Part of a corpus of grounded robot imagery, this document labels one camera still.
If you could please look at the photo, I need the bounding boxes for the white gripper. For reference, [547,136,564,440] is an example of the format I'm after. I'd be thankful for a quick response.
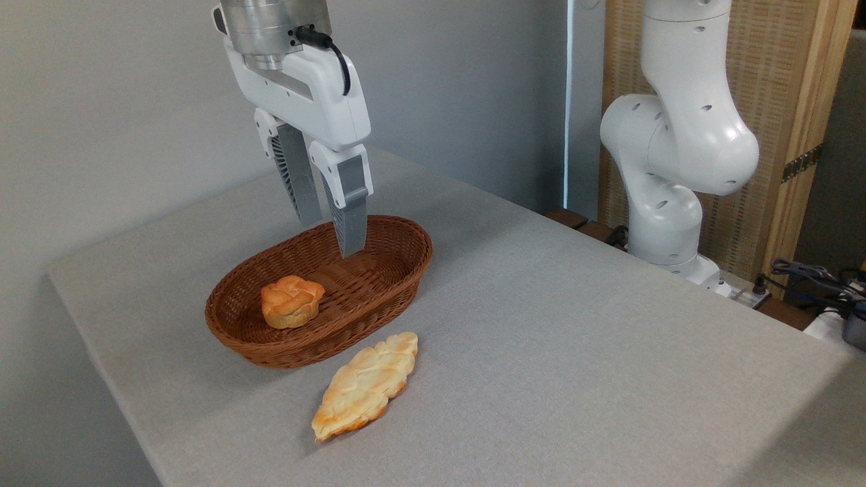
[223,37,375,259]

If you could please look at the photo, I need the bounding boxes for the round golden bread roll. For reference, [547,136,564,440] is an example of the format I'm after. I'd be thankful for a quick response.
[261,275,325,329]

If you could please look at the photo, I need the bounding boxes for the long braided bread loaf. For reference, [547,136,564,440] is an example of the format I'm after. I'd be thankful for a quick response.
[311,331,419,443]

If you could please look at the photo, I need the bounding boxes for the brown wicker oval basket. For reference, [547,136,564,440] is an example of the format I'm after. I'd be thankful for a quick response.
[205,215,434,369]

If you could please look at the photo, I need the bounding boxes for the grey tablecloth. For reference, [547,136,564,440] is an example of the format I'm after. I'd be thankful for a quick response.
[47,142,866,487]

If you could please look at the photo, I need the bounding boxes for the wooden framed rattan screen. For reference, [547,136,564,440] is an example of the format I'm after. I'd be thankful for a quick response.
[599,0,860,298]

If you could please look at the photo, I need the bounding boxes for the metal screen hinge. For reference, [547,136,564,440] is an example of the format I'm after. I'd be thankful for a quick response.
[781,143,823,184]

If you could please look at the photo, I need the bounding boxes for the white box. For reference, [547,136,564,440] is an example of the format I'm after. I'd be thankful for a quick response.
[802,308,848,343]

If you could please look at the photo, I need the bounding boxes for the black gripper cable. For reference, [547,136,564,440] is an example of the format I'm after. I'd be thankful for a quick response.
[294,26,352,97]

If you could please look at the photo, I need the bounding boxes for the black cable bundle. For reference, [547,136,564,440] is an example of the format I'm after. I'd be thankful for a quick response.
[754,257,866,320]

